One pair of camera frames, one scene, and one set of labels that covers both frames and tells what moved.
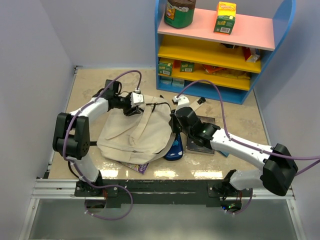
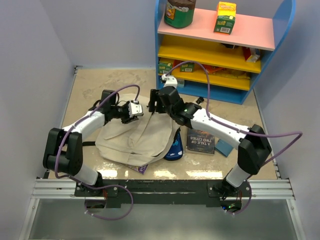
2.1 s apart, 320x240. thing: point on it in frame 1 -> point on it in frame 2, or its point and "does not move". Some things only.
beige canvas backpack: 140,139 does not move
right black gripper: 172,122 -> 155,97
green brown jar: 179,13 does not move
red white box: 250,55 does not move
